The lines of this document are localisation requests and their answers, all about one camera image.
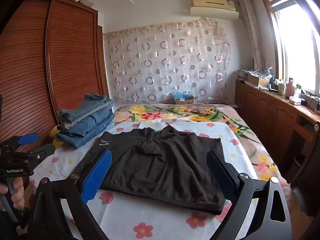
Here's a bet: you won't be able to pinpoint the window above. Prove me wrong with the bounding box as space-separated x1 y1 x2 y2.
260 0 320 99

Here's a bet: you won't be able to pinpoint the open cardboard box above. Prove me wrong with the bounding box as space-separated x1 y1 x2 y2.
247 75 271 88

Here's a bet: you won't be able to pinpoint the white flower print blanket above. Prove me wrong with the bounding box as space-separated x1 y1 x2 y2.
24 121 258 240

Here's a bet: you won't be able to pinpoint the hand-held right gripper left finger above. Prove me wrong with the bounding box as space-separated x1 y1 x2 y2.
27 149 112 240

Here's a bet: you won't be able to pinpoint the person's black clothing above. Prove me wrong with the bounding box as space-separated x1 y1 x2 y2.
0 209 32 240

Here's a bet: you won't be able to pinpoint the wall air conditioner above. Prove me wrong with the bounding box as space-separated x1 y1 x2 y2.
190 0 239 20

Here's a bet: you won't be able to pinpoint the pink bottle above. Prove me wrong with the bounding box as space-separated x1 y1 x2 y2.
286 78 296 98

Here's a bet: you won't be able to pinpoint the circle pattern curtain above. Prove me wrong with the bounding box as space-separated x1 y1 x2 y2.
102 20 232 103

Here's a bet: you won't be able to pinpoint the yellow plush toy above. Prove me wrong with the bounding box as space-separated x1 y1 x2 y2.
49 126 63 147

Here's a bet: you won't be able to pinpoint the patterned window curtain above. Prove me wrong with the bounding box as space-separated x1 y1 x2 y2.
238 0 265 72

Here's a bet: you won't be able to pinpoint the wooden slatted wardrobe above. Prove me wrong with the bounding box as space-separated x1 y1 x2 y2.
0 0 110 155

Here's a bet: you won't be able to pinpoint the folded faded blue jeans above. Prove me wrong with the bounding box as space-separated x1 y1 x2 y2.
58 93 115 122

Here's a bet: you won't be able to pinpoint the floral bedsheet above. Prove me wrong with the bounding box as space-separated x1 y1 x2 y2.
111 103 292 188

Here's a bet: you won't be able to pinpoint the black pants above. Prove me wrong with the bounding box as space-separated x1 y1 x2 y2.
79 125 227 215

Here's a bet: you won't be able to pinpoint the long wooden cabinet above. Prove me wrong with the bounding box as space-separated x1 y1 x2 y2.
235 80 320 215

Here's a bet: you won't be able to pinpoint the folded blue denim jeans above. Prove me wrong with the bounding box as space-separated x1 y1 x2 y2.
61 112 115 134
54 121 112 149

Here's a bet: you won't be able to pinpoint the person's left hand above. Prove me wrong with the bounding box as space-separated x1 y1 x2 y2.
0 177 25 212

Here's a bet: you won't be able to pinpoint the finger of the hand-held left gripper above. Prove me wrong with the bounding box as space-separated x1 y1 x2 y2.
15 144 56 161
0 133 39 155

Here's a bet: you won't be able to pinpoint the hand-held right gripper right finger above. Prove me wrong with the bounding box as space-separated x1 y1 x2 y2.
207 150 292 240

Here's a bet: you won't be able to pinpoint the blue plastic bag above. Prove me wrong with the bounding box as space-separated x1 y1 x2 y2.
173 91 193 101

